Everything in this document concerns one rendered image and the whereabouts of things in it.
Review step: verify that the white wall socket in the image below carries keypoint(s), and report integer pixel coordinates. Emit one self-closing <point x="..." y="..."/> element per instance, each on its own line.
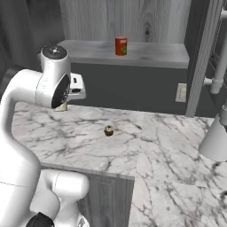
<point x="181" y="92"/>

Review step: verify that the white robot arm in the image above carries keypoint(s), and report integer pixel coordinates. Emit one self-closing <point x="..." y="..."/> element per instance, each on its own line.
<point x="20" y="124"/>

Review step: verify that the white cone-shaped object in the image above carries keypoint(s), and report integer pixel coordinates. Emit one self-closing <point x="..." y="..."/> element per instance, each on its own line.
<point x="214" y="142"/>

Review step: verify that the beige food piece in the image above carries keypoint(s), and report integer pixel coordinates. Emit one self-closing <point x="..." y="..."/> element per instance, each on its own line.
<point x="61" y="107"/>

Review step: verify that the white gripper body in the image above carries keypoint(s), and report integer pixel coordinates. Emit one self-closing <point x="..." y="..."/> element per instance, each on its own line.
<point x="79" y="95"/>

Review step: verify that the dark grey cabinet door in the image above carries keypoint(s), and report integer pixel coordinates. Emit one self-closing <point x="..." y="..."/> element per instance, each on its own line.
<point x="26" y="32"/>

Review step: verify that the red food can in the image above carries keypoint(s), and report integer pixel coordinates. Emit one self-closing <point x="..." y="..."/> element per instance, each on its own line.
<point x="121" y="45"/>

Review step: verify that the grey wood wall cabinet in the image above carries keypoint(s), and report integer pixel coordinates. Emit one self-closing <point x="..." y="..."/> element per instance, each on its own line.
<point x="124" y="56"/>

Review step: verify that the grey wood base cupboard door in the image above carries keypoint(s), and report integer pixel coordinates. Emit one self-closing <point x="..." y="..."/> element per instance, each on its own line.
<point x="109" y="201"/>

